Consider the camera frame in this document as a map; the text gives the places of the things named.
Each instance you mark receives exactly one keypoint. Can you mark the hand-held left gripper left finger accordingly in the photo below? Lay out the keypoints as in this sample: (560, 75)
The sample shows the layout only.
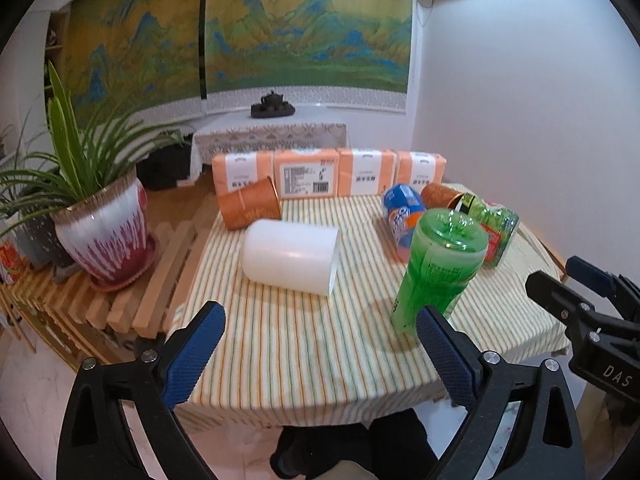
(192, 355)

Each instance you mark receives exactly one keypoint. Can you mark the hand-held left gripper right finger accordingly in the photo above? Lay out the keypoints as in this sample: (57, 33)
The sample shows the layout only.
(447, 360)

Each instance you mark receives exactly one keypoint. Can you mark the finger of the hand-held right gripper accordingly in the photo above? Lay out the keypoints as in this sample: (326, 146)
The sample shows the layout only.
(592, 275)
(560, 297)

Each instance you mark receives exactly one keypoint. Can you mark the white cup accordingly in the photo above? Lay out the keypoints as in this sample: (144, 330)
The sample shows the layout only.
(287, 255)

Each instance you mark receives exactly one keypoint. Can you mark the small orange paper cup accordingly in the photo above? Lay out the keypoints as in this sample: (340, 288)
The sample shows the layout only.
(437, 195)

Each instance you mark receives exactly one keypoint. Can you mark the large orange paper cup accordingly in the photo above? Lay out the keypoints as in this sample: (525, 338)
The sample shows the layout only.
(247, 205)

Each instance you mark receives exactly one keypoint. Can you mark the wooden slatted bench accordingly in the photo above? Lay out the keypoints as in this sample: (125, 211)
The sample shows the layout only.
(130, 305)

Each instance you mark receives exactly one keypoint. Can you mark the green plastic bottle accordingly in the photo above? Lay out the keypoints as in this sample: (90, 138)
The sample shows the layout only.
(435, 275)

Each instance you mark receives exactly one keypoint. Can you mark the green bottle with red label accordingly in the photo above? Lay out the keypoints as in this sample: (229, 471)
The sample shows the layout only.
(497, 230)

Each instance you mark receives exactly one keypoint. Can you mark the striped tablecloth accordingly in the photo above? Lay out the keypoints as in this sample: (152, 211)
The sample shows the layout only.
(300, 340)

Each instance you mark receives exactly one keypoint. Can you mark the person's dark trousers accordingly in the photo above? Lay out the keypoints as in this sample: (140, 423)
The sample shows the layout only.
(350, 445)

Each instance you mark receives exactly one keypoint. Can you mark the red and white flower pot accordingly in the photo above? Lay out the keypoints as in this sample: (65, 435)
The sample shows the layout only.
(102, 235)

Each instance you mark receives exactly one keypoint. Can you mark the blue soda can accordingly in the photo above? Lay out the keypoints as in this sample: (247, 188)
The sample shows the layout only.
(400, 212)

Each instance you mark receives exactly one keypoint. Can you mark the orange tissue packet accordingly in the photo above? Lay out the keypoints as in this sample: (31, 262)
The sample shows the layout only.
(367, 170)
(240, 170)
(305, 172)
(420, 167)

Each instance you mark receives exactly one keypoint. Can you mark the black bag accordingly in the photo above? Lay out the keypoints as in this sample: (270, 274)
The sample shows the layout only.
(162, 165)

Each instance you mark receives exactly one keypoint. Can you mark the grey flower pot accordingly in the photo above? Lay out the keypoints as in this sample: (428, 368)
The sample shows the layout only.
(35, 235)

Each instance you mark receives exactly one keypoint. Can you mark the red packet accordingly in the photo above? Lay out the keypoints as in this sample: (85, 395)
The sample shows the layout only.
(7, 262)

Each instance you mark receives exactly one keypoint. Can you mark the patterned cloth covered table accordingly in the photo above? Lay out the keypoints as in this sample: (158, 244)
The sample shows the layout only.
(270, 137)

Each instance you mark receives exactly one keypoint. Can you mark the green spider plant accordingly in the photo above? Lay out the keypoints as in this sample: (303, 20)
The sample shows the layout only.
(67, 160)

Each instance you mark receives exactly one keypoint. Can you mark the dark tea tray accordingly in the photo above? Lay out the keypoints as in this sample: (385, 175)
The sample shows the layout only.
(272, 111)

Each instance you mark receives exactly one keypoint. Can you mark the dark teapot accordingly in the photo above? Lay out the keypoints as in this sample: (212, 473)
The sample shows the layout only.
(271, 98)

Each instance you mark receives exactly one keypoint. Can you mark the narrow landscape painting scroll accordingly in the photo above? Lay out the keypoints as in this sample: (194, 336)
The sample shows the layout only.
(140, 45)

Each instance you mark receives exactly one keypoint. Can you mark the wide landscape painting scroll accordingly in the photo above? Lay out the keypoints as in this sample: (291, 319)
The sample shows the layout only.
(310, 25)

